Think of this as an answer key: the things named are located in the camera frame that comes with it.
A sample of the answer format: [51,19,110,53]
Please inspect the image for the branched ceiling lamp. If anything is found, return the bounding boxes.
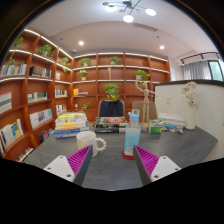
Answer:
[102,0,158,24]

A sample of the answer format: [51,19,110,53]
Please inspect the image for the window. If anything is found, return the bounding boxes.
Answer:
[208,59,224,82]

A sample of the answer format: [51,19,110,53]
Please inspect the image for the wooden artist mannequin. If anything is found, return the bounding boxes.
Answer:
[134,79,158,130]

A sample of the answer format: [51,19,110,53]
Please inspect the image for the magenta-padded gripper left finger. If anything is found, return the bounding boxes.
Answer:
[43,144,94,187]

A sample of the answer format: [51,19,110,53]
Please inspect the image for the white vase with flowers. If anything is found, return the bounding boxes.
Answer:
[181,81,200,131]

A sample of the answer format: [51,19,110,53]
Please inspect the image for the green and white tissue box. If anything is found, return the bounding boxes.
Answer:
[148,119,164,135]

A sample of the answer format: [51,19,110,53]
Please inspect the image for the tan chair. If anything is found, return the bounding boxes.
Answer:
[131,100,158,123]

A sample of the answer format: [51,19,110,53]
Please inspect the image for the stack of dark books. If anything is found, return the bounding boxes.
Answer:
[92,116,129,134]

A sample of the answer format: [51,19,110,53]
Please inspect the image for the stack of white books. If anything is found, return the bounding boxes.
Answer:
[158,112,187,130]

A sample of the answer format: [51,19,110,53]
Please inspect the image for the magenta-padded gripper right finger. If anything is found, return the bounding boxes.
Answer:
[133,144,182,187]

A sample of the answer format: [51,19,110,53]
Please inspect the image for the wooden shelf unit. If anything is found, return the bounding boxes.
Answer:
[0,28,171,163]

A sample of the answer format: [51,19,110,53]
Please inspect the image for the stack of colourful books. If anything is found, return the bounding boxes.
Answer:
[53,112,90,140]

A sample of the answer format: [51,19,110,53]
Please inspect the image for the cream mug with beaded handle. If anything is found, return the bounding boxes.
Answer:
[75,130,108,158]

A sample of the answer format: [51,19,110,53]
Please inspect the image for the grey curtain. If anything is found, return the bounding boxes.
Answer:
[182,60,212,81]

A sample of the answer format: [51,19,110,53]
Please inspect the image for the black track light rail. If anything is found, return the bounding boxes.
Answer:
[180,51,223,66]

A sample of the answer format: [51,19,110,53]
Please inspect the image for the clear blue-capped water bottle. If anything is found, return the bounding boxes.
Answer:
[123,113,142,158]

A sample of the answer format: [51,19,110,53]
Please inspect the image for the dark office chair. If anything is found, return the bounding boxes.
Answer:
[97,99,126,119]

